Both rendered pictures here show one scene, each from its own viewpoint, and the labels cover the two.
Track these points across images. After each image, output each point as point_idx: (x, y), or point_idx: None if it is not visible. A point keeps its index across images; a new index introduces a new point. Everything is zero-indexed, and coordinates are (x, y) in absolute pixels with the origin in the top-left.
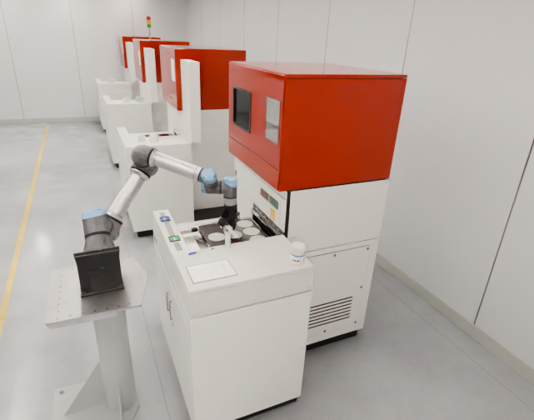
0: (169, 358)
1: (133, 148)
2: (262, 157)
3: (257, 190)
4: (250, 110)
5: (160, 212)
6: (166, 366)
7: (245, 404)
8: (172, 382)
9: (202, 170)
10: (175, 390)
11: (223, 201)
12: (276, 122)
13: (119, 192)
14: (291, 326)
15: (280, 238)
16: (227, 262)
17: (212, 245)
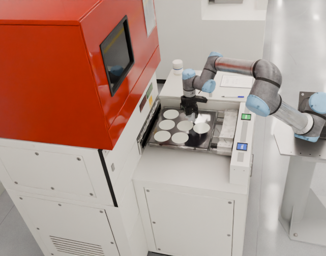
0: (244, 234)
1: (278, 73)
2: (148, 58)
3: (137, 118)
4: (130, 35)
5: (241, 162)
6: (249, 228)
7: None
8: (250, 213)
9: (219, 56)
10: (249, 205)
11: (196, 92)
12: (152, 6)
13: (295, 109)
14: None
15: (166, 92)
16: (221, 83)
17: (212, 119)
